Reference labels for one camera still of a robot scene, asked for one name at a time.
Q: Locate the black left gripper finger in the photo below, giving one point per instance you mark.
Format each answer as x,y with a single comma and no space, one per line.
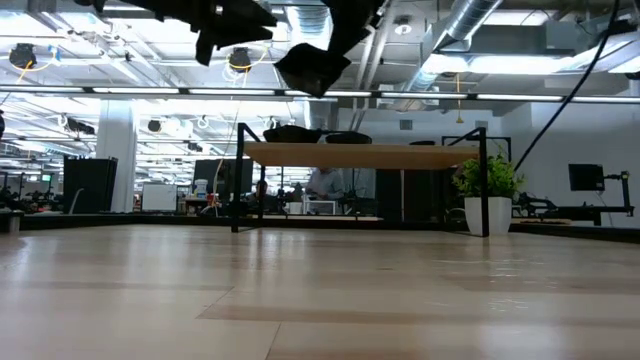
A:
240,35
247,14

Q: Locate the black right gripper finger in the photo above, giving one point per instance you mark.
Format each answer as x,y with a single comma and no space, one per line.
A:
352,42

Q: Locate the black teardrop mini plate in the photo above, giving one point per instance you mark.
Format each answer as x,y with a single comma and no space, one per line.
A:
422,143

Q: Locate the black ceiling speaker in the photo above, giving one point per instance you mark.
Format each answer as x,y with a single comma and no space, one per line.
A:
240,60
22,55

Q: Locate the long ceiling light strip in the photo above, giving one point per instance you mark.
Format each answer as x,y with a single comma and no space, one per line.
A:
425,95

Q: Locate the small wooden shelf black legs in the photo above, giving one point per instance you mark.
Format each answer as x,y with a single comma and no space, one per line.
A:
360,156

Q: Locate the round black ceiling fixture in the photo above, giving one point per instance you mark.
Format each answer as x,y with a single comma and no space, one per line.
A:
154,126

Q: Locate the black computer monitor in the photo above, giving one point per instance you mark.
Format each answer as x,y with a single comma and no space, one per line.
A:
215,175

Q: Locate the black ceiling projector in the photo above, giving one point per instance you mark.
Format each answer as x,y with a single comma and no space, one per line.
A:
80,126

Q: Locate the person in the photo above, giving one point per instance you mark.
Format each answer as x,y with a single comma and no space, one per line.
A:
325,184
260,190

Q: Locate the white ceiling light panel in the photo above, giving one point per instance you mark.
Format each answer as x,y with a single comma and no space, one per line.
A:
500,65

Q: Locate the white plastic bottle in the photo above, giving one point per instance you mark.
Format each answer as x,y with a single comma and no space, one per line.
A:
201,190

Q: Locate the white building column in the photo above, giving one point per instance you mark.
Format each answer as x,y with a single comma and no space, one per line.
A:
116,165

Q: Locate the white laptop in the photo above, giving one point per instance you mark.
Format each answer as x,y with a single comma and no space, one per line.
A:
320,206

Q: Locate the white board panel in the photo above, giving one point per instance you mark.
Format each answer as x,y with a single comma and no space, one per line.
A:
159,197

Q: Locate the black partition panel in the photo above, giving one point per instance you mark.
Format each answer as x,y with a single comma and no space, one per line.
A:
90,182

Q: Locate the green plant in white pot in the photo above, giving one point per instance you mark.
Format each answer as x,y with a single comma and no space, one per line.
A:
492,177

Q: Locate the black monitor on stand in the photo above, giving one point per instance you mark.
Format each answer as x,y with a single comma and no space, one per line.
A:
586,177

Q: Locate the black robot work table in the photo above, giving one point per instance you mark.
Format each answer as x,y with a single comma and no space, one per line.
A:
590,211

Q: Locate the silver spiral air duct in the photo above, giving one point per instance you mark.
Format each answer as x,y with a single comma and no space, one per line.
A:
312,20

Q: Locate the grey wall vent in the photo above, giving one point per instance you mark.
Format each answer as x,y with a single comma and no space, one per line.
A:
481,124
406,125

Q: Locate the small grey post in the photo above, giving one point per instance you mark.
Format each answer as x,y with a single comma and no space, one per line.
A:
12,222

